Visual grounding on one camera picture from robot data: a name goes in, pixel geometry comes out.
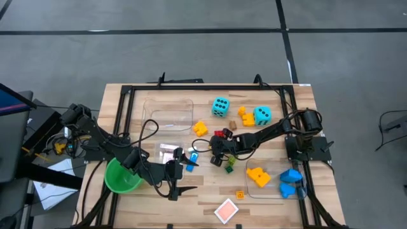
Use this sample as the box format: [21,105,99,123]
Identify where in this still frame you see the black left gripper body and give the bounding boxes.
[163,158,185,191]

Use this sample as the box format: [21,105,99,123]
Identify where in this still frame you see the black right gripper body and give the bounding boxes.
[209,135,244,157]

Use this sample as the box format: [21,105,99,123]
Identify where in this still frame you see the blue long brick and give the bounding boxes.
[185,151,200,173]

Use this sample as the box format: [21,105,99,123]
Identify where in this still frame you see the yellow stepped building block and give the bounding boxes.
[192,120,209,138]
[242,113,256,128]

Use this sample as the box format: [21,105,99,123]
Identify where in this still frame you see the teal foam die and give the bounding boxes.
[211,96,231,119]
[252,105,273,127]

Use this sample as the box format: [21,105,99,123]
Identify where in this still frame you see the tall clear plastic container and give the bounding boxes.
[153,141,186,183]

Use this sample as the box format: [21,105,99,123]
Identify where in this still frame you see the orange playing card deck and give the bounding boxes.
[213,198,240,225]

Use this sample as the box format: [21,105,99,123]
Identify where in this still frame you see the clear rounded plastic bin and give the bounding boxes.
[244,158,307,200]

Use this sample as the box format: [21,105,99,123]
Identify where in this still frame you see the green plastic bucket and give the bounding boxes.
[104,156,144,195]

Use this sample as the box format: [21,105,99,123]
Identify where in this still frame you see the white paper sheets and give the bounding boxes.
[32,158,79,211]

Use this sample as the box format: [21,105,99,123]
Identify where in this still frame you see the black floor beam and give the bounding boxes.
[15,162,84,191]

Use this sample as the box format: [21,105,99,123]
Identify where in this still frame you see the black computer case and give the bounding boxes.
[24,98,70,153]

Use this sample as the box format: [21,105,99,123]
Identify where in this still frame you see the grey side desk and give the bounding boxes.
[0,90,34,185]

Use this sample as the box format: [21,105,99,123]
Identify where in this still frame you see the grey floor device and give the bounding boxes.
[381,114,407,135]

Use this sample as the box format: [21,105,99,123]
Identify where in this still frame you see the monitor with blue screen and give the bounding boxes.
[0,82,38,117]

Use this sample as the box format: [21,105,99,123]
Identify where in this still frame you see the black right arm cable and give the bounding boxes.
[191,137,223,155]

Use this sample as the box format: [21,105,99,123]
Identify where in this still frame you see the wide clear handled bin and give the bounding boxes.
[141,97,195,132]

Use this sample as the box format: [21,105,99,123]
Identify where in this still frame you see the black metal table frame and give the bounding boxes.
[107,83,319,229]

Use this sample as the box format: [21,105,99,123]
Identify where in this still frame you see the black rear bracket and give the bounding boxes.
[148,71,205,85]

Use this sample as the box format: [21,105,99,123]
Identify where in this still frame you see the black floor cable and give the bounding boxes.
[370,109,407,153]

